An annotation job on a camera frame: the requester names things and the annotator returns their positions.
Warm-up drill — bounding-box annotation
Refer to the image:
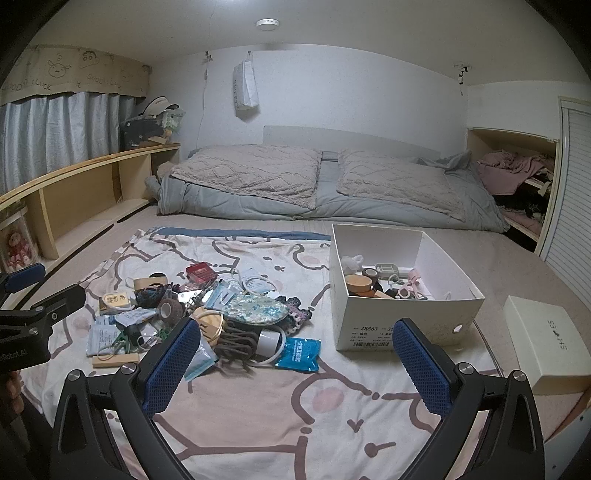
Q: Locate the hanging white bag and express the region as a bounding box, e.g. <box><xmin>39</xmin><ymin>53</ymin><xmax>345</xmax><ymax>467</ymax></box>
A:
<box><xmin>232</xmin><ymin>52</ymin><xmax>260</xmax><ymax>110</ymax></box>

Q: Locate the brown hair claw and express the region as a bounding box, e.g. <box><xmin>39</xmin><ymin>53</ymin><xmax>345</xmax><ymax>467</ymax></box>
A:
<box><xmin>215</xmin><ymin>318</ymin><xmax>278</xmax><ymax>370</ymax></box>

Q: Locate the small red box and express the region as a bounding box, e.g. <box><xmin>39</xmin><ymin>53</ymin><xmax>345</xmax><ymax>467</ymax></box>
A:
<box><xmin>186</xmin><ymin>262</ymin><xmax>218</xmax><ymax>284</ymax></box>

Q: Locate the grey duvet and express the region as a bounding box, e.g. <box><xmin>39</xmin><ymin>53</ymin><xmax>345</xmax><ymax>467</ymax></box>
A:
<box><xmin>144</xmin><ymin>148</ymin><xmax>511</xmax><ymax>232</ymax></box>

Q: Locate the floral fabric pouch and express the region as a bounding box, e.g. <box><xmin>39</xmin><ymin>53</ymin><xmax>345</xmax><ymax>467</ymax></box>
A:
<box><xmin>227</xmin><ymin>293</ymin><xmax>289</xmax><ymax>328</ymax></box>

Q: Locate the wooden bedside shelf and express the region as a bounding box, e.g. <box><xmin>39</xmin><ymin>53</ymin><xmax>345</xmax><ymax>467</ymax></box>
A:
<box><xmin>0</xmin><ymin>142</ymin><xmax>182</xmax><ymax>278</ymax></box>

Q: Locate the round wooden holder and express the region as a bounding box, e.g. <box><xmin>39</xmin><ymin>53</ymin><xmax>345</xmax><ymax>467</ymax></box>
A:
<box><xmin>344</xmin><ymin>274</ymin><xmax>375</xmax><ymax>296</ymax></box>

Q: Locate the grey curtain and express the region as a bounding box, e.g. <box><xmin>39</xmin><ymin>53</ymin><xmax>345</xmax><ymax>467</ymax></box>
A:
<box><xmin>0</xmin><ymin>91</ymin><xmax>146</xmax><ymax>195</ymax></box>

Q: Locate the small yellow round case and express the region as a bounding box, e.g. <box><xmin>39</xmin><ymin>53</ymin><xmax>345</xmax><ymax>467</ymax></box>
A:
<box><xmin>100</xmin><ymin>291</ymin><xmax>132</xmax><ymax>312</ymax></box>

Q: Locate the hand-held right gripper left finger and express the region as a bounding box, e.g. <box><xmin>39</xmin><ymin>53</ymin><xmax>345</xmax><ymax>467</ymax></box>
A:
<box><xmin>48</xmin><ymin>316</ymin><xmax>204</xmax><ymax>480</ymax></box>

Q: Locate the white plug with cable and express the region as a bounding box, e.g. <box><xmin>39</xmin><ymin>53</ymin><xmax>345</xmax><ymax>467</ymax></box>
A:
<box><xmin>253</xmin><ymin>327</ymin><xmax>287</xmax><ymax>366</ymax></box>

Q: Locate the cream shoe box lid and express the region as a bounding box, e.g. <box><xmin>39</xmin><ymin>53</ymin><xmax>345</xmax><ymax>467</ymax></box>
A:
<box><xmin>502</xmin><ymin>295</ymin><xmax>591</xmax><ymax>396</ymax></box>

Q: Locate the dark knitted scrunchie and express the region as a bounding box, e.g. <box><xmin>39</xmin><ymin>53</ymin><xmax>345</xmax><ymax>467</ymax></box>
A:
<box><xmin>134</xmin><ymin>285</ymin><xmax>167</xmax><ymax>309</ymax></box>

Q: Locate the white shoe box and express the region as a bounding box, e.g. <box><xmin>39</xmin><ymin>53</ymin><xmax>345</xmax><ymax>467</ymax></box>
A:
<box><xmin>329</xmin><ymin>223</ymin><xmax>485</xmax><ymax>352</ymax></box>

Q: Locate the white wall cable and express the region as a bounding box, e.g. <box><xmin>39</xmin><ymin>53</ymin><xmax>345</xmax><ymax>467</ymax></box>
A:
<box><xmin>196</xmin><ymin>51</ymin><xmax>215</xmax><ymax>153</ymax></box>

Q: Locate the printed blanket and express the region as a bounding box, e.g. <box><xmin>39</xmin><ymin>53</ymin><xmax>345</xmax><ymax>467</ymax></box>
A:
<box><xmin>21</xmin><ymin>226</ymin><xmax>502</xmax><ymax>480</ymax></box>

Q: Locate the dark handbag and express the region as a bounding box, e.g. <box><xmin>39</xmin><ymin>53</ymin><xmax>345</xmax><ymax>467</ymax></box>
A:
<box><xmin>119</xmin><ymin>115</ymin><xmax>174</xmax><ymax>149</ymax></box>

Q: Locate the blue ice pack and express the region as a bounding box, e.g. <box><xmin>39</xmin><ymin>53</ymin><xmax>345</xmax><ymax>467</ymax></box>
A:
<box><xmin>274</xmin><ymin>337</ymin><xmax>321</xmax><ymax>372</ymax></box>

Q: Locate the white louvred door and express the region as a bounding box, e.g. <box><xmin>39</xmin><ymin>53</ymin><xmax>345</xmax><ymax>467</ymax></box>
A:
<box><xmin>536</xmin><ymin>96</ymin><xmax>591</xmax><ymax>301</ymax></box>

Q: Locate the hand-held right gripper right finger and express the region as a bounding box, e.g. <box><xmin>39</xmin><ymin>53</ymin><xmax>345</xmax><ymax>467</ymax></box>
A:
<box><xmin>392</xmin><ymin>318</ymin><xmax>546</xmax><ymax>480</ymax></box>

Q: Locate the green plush toy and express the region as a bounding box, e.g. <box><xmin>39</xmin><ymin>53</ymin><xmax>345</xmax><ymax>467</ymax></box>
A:
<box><xmin>161</xmin><ymin>110</ymin><xmax>185</xmax><ymax>134</ymax></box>

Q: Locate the framed doll picture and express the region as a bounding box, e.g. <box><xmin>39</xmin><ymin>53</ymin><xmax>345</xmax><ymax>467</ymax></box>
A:
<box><xmin>0</xmin><ymin>217</ymin><xmax>40</xmax><ymax>273</ymax></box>

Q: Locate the white brimmed hat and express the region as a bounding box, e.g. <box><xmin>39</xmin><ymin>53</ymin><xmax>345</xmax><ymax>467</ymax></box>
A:
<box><xmin>137</xmin><ymin>97</ymin><xmax>182</xmax><ymax>118</ymax></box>

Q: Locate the person's left hand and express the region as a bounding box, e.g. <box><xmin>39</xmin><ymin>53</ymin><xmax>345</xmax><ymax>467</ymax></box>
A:
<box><xmin>0</xmin><ymin>369</ymin><xmax>24</xmax><ymax>416</ymax></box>

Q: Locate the dark clothes pile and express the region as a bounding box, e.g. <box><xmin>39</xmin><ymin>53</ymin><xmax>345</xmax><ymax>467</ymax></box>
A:
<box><xmin>496</xmin><ymin>180</ymin><xmax>552</xmax><ymax>217</ymax></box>

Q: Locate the long wooden block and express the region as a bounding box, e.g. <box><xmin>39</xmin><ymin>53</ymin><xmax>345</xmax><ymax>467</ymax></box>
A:
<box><xmin>92</xmin><ymin>353</ymin><xmax>139</xmax><ymax>368</ymax></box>

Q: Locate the pink and black crochet piece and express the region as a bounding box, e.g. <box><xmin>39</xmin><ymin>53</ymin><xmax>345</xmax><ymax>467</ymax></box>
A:
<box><xmin>277</xmin><ymin>295</ymin><xmax>310</xmax><ymax>330</ymax></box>

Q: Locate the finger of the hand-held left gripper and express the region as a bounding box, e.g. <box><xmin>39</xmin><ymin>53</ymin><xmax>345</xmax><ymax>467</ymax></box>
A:
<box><xmin>28</xmin><ymin>282</ymin><xmax>88</xmax><ymax>324</ymax></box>
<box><xmin>0</xmin><ymin>262</ymin><xmax>45</xmax><ymax>303</ymax></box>

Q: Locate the light blue sachet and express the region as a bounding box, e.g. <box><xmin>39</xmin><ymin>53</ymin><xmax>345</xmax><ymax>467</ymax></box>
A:
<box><xmin>185</xmin><ymin>342</ymin><xmax>218</xmax><ymax>381</ymax></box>

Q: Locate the clear packet of white rings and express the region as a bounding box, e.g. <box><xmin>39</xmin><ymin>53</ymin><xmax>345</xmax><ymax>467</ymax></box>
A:
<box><xmin>238</xmin><ymin>268</ymin><xmax>273</xmax><ymax>294</ymax></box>

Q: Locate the beige quilted pillow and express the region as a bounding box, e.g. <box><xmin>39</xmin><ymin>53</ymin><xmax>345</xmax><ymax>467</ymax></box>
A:
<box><xmin>170</xmin><ymin>144</ymin><xmax>323</xmax><ymax>213</ymax></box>
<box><xmin>336</xmin><ymin>148</ymin><xmax>467</xmax><ymax>221</ymax></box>

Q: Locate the blue striped packet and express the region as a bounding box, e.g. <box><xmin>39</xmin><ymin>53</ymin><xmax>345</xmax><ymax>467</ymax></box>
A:
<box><xmin>203</xmin><ymin>281</ymin><xmax>241</xmax><ymax>310</ymax></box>

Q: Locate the pink clothes pile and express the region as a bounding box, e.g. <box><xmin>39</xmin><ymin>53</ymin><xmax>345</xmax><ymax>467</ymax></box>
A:
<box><xmin>476</xmin><ymin>150</ymin><xmax>557</xmax><ymax>195</ymax></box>

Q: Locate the beige cartoon curtain valance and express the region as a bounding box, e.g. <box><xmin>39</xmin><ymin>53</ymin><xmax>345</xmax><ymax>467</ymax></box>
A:
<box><xmin>0</xmin><ymin>45</ymin><xmax>153</xmax><ymax>107</ymax></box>

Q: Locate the white sachet packet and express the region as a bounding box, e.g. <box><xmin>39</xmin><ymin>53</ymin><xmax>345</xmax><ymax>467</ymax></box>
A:
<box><xmin>85</xmin><ymin>318</ymin><xmax>123</xmax><ymax>356</ymax></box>

